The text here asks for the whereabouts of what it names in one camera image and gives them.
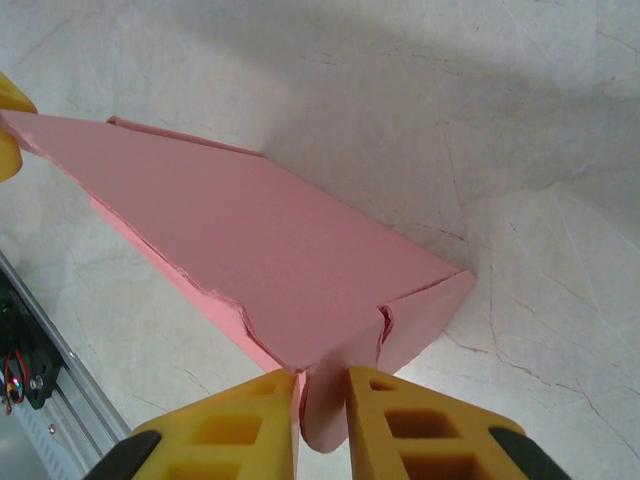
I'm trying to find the pink paper box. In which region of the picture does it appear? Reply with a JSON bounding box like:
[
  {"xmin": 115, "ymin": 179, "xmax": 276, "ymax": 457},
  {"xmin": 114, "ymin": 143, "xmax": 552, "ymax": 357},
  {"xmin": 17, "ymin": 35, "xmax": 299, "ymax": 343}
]
[{"xmin": 0, "ymin": 110, "xmax": 476, "ymax": 454}]

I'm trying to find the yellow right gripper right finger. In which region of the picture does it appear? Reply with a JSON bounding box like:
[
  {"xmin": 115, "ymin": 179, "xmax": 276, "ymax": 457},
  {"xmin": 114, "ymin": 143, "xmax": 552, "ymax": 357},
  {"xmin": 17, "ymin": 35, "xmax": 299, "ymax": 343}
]
[{"xmin": 345, "ymin": 366, "xmax": 571, "ymax": 480}]

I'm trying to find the wide aluminium base rail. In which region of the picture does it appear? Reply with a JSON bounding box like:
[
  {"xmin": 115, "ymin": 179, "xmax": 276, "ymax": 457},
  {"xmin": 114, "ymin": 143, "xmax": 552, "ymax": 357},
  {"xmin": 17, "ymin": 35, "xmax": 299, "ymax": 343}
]
[{"xmin": 0, "ymin": 248, "xmax": 132, "ymax": 454}]

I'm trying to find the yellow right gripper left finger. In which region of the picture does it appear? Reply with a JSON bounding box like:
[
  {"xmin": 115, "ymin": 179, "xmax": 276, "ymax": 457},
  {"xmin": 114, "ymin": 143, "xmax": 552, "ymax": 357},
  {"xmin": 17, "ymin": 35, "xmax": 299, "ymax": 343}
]
[{"xmin": 87, "ymin": 370, "xmax": 301, "ymax": 480}]

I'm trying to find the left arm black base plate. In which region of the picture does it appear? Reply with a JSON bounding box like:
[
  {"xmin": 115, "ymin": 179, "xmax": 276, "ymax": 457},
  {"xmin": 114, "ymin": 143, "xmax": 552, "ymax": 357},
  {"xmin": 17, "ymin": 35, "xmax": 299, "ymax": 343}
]
[{"xmin": 0, "ymin": 284, "xmax": 64, "ymax": 411}]

